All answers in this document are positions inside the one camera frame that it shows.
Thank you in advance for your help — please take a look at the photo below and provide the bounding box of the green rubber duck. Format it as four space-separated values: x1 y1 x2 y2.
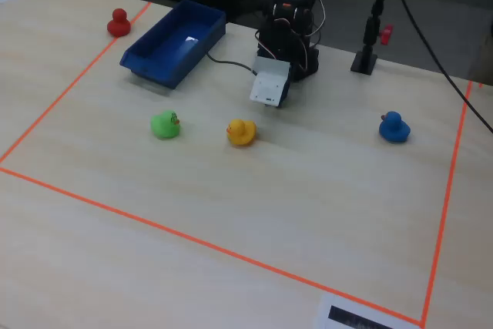
149 109 182 139

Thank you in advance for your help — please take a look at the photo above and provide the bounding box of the yellow rubber duck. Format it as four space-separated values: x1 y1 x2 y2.
226 119 257 147

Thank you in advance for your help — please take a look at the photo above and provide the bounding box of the blue rubber duck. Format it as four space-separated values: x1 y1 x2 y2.
378 110 411 143

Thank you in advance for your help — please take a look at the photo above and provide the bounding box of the red rubber duck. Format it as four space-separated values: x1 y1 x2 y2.
106 8 132 38

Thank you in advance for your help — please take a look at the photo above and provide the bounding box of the orange tape strip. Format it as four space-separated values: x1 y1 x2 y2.
419 80 474 328
0 166 424 326
0 1 153 164

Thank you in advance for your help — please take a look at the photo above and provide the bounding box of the blue plastic bin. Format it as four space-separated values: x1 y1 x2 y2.
119 0 227 90

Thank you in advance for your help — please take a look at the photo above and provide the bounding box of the white printed paper label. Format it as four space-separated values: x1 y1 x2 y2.
314 293 423 329

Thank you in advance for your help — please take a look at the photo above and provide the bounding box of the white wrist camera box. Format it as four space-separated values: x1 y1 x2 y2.
249 55 292 109

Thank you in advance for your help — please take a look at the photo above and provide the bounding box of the grey camera cable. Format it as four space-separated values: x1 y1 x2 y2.
206 51 257 76

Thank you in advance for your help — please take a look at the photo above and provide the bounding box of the black camera stand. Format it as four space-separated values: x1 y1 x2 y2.
350 0 397 76

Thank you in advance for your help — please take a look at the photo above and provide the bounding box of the black hanging cable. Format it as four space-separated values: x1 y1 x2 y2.
391 0 493 133

